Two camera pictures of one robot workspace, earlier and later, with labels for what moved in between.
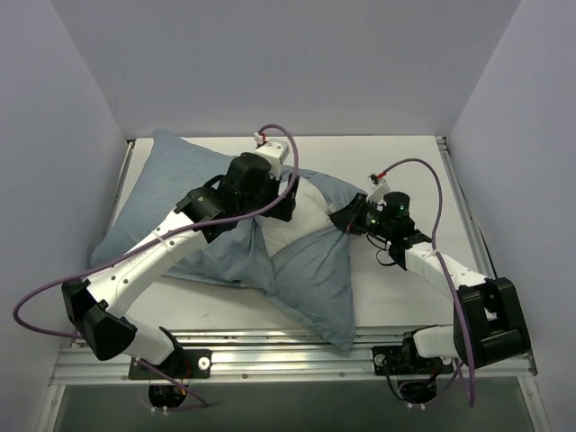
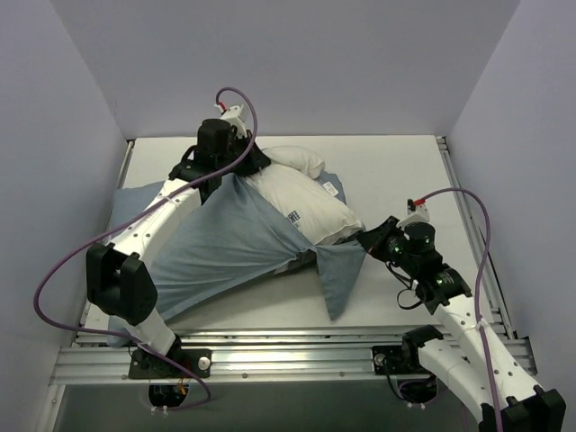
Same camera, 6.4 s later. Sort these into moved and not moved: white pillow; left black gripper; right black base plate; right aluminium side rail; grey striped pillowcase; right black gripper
Moved: grey striped pillowcase; right black gripper; left black gripper; white pillow
Not moved: right black base plate; right aluminium side rail
